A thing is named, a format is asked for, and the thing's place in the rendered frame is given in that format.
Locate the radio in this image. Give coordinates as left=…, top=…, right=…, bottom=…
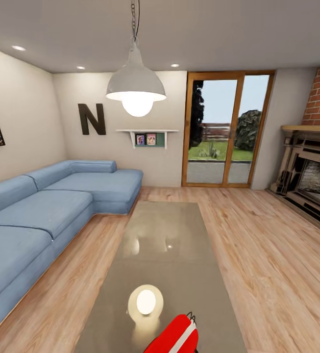
left=143, top=312, right=199, bottom=353

